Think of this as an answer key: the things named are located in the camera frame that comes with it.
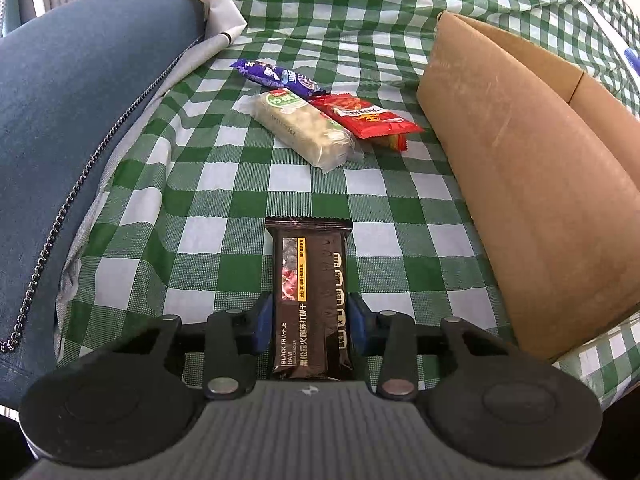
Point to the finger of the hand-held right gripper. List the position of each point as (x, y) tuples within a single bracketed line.
[(633, 62)]

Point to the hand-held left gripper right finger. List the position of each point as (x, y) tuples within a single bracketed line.
[(357, 322)]

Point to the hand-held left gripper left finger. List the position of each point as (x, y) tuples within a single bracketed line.
[(262, 322)]

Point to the dark brown cracker packet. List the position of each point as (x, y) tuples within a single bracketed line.
[(310, 300)]

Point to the brown cardboard box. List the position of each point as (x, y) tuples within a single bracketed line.
[(525, 200)]

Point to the white green snack packet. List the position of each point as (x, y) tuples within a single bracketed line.
[(300, 127)]

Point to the red snack packet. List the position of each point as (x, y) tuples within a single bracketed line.
[(365, 117)]

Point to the purple snack packet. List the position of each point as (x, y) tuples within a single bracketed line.
[(280, 76)]

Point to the green white checkered cloth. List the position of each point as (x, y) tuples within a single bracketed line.
[(215, 200)]

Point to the white printed cloth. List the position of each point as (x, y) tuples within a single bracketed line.
[(215, 0)]

